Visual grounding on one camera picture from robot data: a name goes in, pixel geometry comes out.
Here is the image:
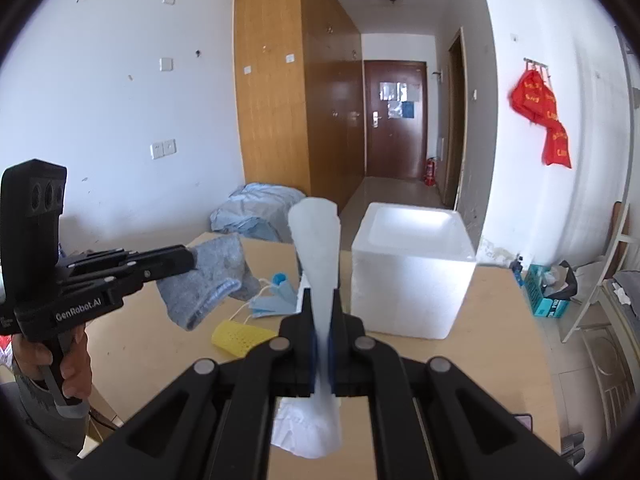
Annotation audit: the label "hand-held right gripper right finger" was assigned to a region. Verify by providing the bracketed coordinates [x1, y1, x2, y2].
[330, 287, 581, 480]

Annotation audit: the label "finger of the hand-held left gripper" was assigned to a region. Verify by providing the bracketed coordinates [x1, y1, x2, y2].
[70, 259, 197, 293]
[64, 244, 196, 270]

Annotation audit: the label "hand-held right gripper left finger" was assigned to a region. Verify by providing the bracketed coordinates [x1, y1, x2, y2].
[65, 287, 318, 480]

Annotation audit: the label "grey sock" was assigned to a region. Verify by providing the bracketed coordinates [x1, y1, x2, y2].
[156, 234, 263, 332]

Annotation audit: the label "white cloth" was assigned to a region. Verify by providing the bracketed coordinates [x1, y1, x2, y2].
[287, 197, 345, 461]
[270, 399, 321, 453]

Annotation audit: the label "white foam box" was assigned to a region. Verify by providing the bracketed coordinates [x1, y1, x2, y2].
[350, 202, 477, 341]

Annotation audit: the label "person's left forearm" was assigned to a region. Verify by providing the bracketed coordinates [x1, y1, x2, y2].
[0, 367, 92, 461]

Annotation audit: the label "person's left hand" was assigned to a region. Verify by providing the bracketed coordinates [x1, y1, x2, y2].
[11, 327, 95, 402]

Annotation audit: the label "blue face mask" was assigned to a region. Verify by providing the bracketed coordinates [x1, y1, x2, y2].
[232, 272, 307, 321]

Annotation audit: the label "yellow dotted cloth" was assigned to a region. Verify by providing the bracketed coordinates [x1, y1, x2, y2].
[211, 321, 278, 359]

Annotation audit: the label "pale blue bedding pile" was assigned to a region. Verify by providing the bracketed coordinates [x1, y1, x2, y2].
[210, 182, 307, 244]

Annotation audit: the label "wooden wardrobe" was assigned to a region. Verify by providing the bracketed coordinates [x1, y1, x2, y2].
[234, 0, 363, 211]

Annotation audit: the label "blue cardboard box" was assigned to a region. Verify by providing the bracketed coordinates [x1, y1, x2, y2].
[522, 264, 571, 319]

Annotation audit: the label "brown entrance door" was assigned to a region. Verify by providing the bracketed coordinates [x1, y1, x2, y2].
[363, 60, 428, 180]

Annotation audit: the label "black plastic bag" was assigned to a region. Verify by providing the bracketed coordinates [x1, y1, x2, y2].
[542, 260, 579, 304]

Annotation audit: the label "black slippers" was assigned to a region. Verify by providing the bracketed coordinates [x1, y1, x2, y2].
[560, 431, 586, 467]

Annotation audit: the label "brown side door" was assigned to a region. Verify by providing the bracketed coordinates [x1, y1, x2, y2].
[446, 27, 469, 211]

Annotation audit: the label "white metal chair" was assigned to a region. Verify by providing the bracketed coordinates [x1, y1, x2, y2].
[560, 200, 640, 344]

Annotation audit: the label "red cloth bag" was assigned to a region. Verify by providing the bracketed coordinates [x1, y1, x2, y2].
[542, 121, 573, 169]
[510, 67, 559, 127]

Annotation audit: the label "black cable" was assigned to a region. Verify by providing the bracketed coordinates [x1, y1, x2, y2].
[87, 405, 126, 431]

